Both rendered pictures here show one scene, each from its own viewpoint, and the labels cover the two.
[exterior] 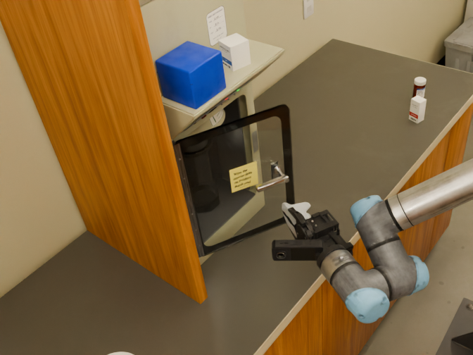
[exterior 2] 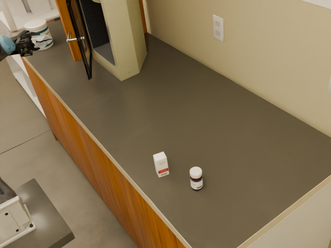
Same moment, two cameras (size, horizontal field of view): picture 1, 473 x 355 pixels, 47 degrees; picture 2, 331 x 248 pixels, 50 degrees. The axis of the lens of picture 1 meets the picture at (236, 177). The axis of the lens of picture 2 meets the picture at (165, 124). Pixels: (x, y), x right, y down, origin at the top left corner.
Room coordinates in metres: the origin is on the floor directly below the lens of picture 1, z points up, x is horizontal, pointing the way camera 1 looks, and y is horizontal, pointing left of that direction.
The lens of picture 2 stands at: (1.84, -1.53, 1.92)
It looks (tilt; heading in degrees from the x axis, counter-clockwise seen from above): 40 degrees down; 105
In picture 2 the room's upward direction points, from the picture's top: 8 degrees counter-clockwise
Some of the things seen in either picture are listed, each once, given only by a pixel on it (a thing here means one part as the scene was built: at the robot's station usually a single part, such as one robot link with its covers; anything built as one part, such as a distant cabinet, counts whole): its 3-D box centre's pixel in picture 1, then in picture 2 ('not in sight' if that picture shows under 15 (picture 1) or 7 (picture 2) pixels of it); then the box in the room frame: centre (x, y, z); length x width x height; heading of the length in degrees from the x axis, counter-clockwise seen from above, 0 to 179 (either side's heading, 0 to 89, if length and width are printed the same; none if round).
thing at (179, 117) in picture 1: (225, 91); not in sight; (1.09, 0.00, 1.46); 0.32 x 0.12 x 0.10; 135
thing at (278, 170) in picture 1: (270, 179); (73, 36); (1.06, -0.09, 1.20); 0.10 x 0.05 x 0.03; 108
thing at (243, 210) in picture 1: (240, 185); (80, 30); (1.07, -0.01, 1.19); 0.30 x 0.01 x 0.40; 108
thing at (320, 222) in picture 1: (322, 241); (19, 46); (0.83, -0.17, 1.20); 0.12 x 0.09 x 0.08; 18
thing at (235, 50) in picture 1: (234, 51); not in sight; (1.12, -0.04, 1.54); 0.05 x 0.05 x 0.06; 29
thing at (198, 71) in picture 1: (191, 74); not in sight; (1.03, 0.06, 1.56); 0.10 x 0.10 x 0.09; 45
